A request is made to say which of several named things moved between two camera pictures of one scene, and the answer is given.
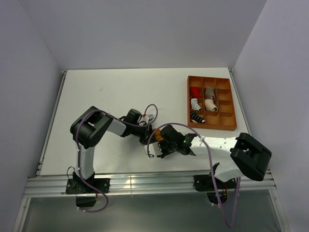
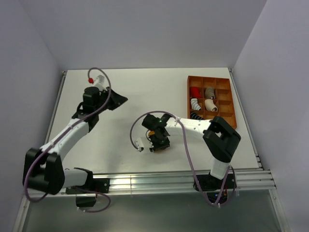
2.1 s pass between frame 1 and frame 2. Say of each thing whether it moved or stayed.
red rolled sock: stayed
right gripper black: moved
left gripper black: moved
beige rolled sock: stayed
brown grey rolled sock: stayed
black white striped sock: stayed
